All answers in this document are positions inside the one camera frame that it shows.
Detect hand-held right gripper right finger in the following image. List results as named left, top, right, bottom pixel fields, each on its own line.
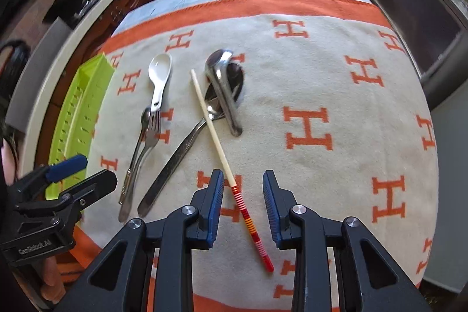
left=262, top=169, right=432, bottom=312

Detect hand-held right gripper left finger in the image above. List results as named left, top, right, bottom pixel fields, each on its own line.
left=53, top=169, right=225, bottom=312

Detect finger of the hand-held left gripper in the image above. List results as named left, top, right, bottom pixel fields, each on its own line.
left=22, top=155, right=89, bottom=190
left=15, top=169, right=118, bottom=225

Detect white chopstick with red stripes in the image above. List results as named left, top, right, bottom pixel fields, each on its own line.
left=191, top=69, right=275, bottom=272

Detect green plastic utensil tray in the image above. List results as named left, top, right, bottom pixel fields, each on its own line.
left=44, top=54, right=115, bottom=201

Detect person's left hand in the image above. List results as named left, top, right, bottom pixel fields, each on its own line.
left=39, top=254, right=66, bottom=301

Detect steel fork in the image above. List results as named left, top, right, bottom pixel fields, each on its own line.
left=119, top=108, right=158, bottom=223

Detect long metal spoon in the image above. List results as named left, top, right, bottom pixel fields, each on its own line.
left=137, top=82, right=229, bottom=219

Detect metal fork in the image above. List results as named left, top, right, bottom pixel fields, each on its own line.
left=118, top=109, right=162, bottom=205

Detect white ceramic spoon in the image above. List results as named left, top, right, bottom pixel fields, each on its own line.
left=148, top=53, right=172, bottom=112

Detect dark metal spoon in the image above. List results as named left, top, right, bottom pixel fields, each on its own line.
left=227, top=63, right=245, bottom=104

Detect beige and orange printed blanket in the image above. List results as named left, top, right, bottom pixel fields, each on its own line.
left=60, top=0, right=439, bottom=312

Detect stainless steel soup spoon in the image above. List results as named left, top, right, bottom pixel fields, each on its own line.
left=205, top=49, right=243, bottom=136

